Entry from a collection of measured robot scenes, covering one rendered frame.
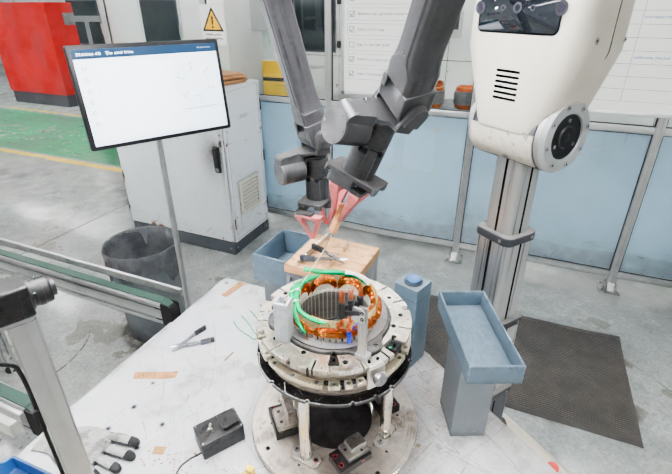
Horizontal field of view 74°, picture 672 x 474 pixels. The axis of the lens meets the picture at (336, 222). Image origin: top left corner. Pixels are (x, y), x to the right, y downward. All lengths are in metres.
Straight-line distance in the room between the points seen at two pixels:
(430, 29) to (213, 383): 1.01
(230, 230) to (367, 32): 1.64
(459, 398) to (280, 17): 0.88
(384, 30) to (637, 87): 1.45
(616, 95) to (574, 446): 1.82
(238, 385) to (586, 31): 1.11
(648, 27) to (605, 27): 1.95
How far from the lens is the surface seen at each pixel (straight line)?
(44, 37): 4.48
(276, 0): 0.95
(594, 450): 2.36
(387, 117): 0.71
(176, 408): 1.26
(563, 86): 0.98
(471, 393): 1.08
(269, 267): 1.23
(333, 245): 1.26
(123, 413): 1.29
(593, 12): 0.96
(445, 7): 0.60
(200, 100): 1.82
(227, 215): 3.26
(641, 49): 2.94
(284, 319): 0.85
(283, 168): 1.00
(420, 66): 0.65
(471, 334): 1.05
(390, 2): 3.02
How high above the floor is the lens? 1.68
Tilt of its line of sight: 26 degrees down
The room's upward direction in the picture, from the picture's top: straight up
